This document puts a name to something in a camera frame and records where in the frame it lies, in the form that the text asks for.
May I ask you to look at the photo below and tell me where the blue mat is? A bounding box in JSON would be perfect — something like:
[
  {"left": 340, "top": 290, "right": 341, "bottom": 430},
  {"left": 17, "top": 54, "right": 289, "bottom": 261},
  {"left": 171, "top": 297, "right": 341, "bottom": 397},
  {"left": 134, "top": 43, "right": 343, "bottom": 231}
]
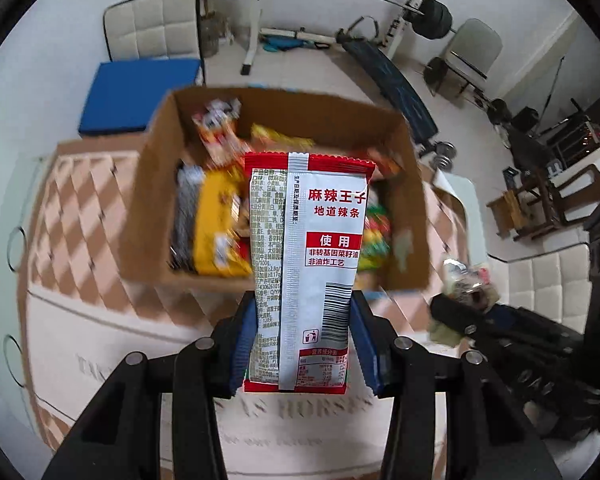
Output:
[{"left": 78, "top": 57, "right": 203, "bottom": 137}]

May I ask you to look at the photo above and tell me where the yellow panda print snack packet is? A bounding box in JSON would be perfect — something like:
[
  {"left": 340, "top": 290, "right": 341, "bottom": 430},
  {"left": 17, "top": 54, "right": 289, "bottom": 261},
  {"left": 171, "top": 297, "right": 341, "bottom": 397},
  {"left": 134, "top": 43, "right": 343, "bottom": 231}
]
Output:
[{"left": 251, "top": 124, "right": 315, "bottom": 153}]

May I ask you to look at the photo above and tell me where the brown basket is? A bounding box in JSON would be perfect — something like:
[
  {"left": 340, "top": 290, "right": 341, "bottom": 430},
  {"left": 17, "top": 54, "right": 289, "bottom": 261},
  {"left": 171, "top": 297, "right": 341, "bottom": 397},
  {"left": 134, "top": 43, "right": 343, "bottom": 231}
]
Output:
[{"left": 199, "top": 0, "right": 231, "bottom": 58}]

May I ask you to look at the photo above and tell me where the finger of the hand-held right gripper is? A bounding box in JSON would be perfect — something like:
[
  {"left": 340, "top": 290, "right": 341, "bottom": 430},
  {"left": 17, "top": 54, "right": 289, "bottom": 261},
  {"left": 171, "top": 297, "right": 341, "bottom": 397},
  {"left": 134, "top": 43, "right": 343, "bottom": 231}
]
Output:
[
  {"left": 430, "top": 294, "right": 488, "bottom": 348},
  {"left": 487, "top": 304, "right": 526, "bottom": 336}
]

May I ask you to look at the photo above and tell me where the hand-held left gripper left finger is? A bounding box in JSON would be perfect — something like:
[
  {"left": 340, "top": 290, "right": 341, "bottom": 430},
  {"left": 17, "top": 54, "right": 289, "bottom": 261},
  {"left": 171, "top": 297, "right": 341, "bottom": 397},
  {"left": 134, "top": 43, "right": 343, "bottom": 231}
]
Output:
[{"left": 42, "top": 290, "right": 258, "bottom": 480}]

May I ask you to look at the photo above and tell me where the orange snack packet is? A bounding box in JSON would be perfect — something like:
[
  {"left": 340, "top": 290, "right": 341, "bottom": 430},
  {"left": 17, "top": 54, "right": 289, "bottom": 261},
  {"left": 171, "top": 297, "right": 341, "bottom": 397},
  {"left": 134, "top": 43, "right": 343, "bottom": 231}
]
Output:
[{"left": 191, "top": 99, "right": 251, "bottom": 168}]

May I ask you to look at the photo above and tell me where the white barbell rack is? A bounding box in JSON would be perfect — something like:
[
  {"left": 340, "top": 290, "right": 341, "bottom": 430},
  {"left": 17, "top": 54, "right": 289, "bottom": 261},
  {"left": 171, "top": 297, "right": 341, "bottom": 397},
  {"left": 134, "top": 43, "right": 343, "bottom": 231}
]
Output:
[{"left": 240, "top": 0, "right": 438, "bottom": 76}]

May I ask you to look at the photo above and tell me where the dumbbell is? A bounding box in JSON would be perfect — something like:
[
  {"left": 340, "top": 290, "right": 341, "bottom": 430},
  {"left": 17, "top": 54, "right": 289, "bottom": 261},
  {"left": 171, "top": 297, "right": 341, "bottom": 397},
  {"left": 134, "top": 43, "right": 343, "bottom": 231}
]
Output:
[{"left": 422, "top": 140, "right": 456, "bottom": 171}]

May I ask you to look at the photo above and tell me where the dark silver snack packet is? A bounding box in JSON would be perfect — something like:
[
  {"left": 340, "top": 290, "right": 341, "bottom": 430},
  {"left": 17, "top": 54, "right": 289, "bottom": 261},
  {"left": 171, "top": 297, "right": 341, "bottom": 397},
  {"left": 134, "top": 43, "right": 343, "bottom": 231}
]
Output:
[{"left": 169, "top": 164, "right": 205, "bottom": 272}]

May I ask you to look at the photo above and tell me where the dark weight bench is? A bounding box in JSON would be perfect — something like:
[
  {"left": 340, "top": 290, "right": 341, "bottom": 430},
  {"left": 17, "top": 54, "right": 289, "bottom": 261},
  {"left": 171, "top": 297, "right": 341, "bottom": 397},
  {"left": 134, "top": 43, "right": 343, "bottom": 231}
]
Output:
[{"left": 342, "top": 37, "right": 440, "bottom": 143}]

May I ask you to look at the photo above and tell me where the green snack packet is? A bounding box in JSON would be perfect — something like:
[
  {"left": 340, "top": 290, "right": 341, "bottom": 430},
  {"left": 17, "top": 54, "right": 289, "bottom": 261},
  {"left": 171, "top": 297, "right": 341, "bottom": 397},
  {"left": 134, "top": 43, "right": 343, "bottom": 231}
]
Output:
[{"left": 357, "top": 195, "right": 393, "bottom": 273}]

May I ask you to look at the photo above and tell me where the large yellow snack packet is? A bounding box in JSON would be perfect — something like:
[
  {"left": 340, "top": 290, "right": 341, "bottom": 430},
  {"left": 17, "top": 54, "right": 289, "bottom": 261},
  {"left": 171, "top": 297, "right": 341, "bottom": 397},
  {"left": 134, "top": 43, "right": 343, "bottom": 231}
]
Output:
[{"left": 194, "top": 167, "right": 254, "bottom": 277}]

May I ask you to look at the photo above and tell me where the white padded chair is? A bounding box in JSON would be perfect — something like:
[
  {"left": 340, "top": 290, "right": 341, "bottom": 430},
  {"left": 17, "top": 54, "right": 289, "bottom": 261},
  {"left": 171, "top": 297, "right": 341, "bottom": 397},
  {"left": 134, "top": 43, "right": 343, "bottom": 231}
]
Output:
[
  {"left": 490, "top": 242, "right": 593, "bottom": 333},
  {"left": 103, "top": 0, "right": 205, "bottom": 86}
]

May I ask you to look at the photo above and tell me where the red and white snack packet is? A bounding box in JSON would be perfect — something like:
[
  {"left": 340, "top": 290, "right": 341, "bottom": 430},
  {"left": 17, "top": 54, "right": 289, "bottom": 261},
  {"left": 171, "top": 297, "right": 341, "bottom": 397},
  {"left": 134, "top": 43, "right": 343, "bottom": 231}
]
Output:
[{"left": 243, "top": 151, "right": 377, "bottom": 394}]

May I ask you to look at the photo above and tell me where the grey chair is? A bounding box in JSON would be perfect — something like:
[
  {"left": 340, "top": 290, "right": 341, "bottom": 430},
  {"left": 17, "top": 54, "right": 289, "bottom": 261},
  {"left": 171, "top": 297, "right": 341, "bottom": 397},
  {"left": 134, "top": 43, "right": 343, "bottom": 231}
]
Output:
[{"left": 425, "top": 18, "right": 504, "bottom": 106}]

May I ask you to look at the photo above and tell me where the cardboard box with blue print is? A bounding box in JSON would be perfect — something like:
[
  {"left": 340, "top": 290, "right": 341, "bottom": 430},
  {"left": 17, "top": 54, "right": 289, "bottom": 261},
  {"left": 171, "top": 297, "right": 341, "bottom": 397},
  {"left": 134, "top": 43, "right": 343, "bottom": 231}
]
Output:
[{"left": 119, "top": 86, "right": 431, "bottom": 293}]

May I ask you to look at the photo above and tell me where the metal storage rack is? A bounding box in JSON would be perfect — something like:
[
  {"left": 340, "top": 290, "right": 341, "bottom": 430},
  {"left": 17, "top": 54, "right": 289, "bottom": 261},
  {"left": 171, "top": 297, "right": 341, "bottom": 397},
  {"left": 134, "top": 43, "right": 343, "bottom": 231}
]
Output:
[{"left": 542, "top": 115, "right": 600, "bottom": 168}]

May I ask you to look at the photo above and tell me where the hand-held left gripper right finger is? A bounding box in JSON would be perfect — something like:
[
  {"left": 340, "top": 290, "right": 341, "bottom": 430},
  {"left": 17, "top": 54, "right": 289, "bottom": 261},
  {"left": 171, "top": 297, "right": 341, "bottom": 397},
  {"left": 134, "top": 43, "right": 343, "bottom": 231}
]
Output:
[{"left": 347, "top": 290, "right": 563, "bottom": 480}]

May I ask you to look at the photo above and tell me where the red orange cracker packet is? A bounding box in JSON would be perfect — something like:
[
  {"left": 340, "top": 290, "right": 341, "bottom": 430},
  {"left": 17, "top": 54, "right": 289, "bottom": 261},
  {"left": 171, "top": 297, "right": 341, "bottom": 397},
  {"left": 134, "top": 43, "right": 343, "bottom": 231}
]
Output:
[{"left": 367, "top": 146, "right": 406, "bottom": 181}]

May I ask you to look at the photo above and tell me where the checkered printed tablecloth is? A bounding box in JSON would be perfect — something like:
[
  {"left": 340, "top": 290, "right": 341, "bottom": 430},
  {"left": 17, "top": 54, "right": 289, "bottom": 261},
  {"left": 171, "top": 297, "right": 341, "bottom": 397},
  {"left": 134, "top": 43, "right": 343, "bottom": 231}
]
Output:
[{"left": 10, "top": 140, "right": 491, "bottom": 480}]

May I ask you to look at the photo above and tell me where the wooden chair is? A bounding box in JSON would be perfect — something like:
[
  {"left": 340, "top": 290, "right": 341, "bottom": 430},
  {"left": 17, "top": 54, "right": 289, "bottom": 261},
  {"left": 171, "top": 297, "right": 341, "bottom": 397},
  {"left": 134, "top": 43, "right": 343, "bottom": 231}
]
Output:
[{"left": 486, "top": 162, "right": 600, "bottom": 243}]

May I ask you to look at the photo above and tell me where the clear bag of candies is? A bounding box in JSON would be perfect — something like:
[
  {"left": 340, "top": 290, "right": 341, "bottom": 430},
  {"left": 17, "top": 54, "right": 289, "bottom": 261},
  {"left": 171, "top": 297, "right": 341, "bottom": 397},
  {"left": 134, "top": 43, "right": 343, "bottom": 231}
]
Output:
[{"left": 427, "top": 257, "right": 501, "bottom": 343}]

